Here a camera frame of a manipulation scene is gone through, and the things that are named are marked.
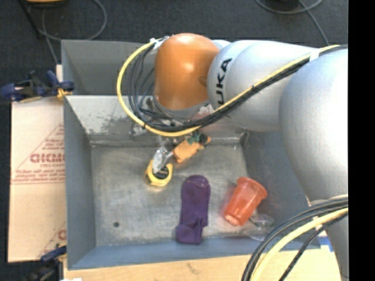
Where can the orange toy carrot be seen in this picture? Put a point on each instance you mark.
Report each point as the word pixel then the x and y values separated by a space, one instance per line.
pixel 185 152

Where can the orange plastic cup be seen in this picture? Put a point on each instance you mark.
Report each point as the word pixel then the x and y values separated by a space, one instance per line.
pixel 243 200

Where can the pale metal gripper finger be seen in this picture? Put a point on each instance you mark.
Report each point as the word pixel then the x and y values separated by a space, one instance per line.
pixel 160 159

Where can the grey metal bin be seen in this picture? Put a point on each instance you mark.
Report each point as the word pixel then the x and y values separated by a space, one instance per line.
pixel 123 203

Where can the purple sock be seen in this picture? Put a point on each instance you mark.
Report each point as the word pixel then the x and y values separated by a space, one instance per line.
pixel 194 203

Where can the brown cardboard board red print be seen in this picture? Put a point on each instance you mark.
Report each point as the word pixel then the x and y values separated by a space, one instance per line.
pixel 35 209

